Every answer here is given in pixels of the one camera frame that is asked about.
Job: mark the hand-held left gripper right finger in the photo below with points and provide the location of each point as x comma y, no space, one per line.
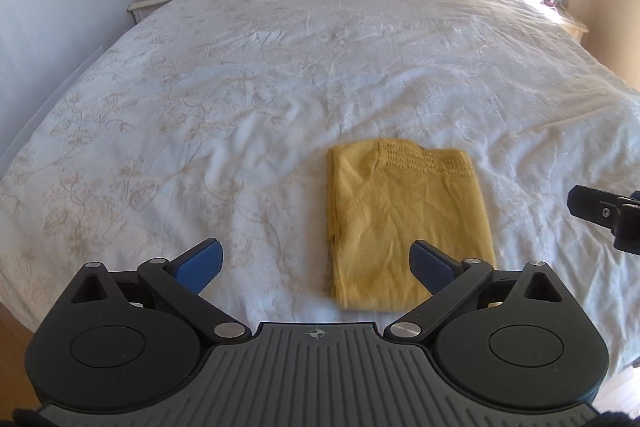
432,264

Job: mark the cream nightstand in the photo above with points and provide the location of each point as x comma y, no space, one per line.
570,22
150,4

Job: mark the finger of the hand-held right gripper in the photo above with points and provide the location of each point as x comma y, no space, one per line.
592,204
631,224

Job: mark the white floral bed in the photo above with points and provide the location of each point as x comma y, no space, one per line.
300,57

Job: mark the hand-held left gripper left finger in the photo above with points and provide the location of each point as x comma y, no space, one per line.
200,264

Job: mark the yellow knit sweater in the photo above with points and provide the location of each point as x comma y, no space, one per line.
405,217

